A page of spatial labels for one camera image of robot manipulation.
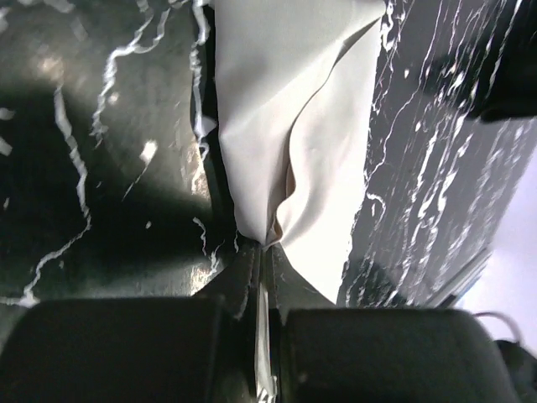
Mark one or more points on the grey underwear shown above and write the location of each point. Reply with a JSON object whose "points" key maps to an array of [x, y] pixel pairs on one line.
{"points": [[294, 84]]}

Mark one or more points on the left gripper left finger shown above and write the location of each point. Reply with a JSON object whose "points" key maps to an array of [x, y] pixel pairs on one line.
{"points": [[149, 349]]}

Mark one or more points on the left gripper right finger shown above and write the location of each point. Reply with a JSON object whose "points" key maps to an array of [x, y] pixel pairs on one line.
{"points": [[323, 353]]}

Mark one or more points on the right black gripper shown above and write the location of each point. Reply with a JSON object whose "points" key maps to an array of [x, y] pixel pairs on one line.
{"points": [[491, 73]]}

